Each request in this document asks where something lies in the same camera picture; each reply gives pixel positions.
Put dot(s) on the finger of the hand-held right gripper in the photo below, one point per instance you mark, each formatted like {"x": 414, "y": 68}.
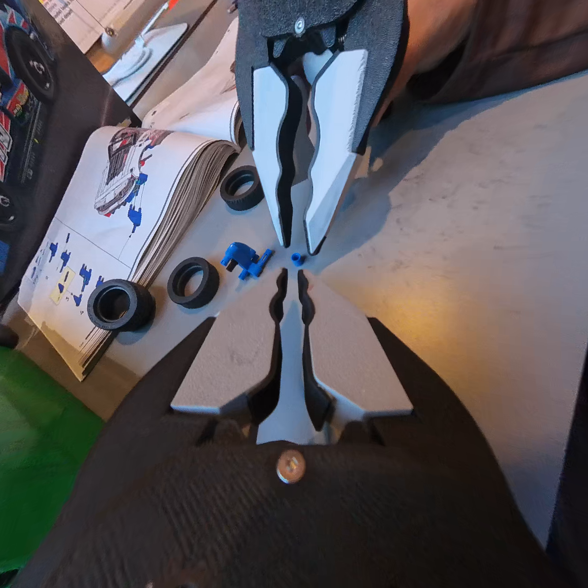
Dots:
{"x": 335, "y": 138}
{"x": 266, "y": 138}

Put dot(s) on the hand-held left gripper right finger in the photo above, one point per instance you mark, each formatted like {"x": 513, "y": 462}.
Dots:
{"x": 358, "y": 363}

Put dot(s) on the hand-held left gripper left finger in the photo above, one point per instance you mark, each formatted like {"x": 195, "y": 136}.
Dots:
{"x": 220, "y": 363}

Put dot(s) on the blue wedge piece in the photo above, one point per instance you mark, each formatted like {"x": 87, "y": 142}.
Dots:
{"x": 234, "y": 251}

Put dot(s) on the blue bush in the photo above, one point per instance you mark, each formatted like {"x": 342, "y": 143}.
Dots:
{"x": 297, "y": 259}

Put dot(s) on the person's right forearm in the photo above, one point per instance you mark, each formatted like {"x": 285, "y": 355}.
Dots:
{"x": 528, "y": 41}

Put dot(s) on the grey desk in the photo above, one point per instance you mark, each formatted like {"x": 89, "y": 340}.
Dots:
{"x": 459, "y": 229}

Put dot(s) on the person's right hand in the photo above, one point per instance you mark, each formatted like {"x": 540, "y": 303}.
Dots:
{"x": 427, "y": 36}

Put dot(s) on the black toy tyre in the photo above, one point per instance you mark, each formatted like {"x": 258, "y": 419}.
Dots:
{"x": 142, "y": 312}
{"x": 229, "y": 193}
{"x": 209, "y": 285}

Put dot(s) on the white stand base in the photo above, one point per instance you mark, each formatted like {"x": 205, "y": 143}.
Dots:
{"x": 151, "y": 46}

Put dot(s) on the open instruction booklet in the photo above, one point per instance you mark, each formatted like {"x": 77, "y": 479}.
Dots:
{"x": 160, "y": 183}

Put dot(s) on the printed instruction board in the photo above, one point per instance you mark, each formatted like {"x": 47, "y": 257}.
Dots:
{"x": 87, "y": 18}

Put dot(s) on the black car picture box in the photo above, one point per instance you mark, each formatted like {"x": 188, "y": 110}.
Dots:
{"x": 69, "y": 138}

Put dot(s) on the green storage bin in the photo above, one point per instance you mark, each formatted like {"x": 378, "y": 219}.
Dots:
{"x": 36, "y": 436}

